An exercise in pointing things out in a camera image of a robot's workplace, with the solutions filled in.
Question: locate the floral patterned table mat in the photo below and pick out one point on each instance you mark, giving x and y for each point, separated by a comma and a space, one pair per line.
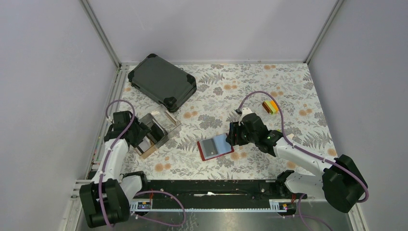
208, 112

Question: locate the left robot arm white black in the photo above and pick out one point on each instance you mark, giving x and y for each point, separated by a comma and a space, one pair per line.
106, 199

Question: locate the white card stack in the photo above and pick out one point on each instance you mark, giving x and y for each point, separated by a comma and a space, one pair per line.
144, 145

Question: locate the clear acrylic card organizer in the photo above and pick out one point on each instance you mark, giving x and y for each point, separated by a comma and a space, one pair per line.
163, 125

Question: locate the orange green sticky note block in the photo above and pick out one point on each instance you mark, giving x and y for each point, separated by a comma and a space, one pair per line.
270, 107

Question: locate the dark grey hard case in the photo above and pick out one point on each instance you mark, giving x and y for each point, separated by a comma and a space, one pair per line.
163, 82

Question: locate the red leather card holder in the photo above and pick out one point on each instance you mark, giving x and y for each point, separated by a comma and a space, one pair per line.
223, 147

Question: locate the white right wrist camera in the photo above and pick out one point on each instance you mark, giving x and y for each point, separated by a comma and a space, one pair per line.
243, 111

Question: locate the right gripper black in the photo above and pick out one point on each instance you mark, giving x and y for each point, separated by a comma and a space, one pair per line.
235, 128

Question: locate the wooden block base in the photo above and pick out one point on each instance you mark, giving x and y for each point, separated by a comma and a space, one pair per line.
146, 154

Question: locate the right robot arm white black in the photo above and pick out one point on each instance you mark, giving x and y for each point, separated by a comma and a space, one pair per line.
337, 180

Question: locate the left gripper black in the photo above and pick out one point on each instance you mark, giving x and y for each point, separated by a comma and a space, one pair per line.
143, 130

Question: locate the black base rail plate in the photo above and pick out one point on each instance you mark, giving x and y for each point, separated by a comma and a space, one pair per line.
215, 196

